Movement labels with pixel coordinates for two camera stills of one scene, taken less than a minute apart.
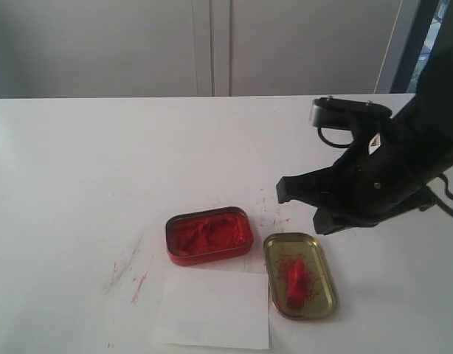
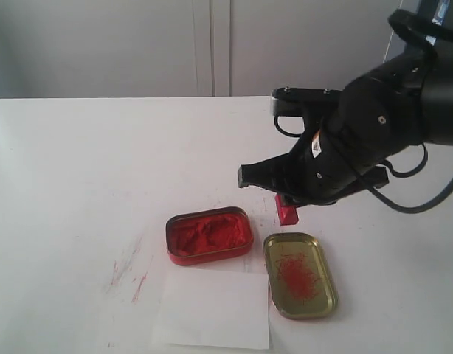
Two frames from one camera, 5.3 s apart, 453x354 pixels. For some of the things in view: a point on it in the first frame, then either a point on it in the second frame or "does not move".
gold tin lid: [320, 296] does not move
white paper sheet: [215, 308] does not move
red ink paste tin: [208, 237] does not move
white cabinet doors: [88, 49] does not move
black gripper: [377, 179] -> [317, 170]
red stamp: [296, 285] -> [288, 214]
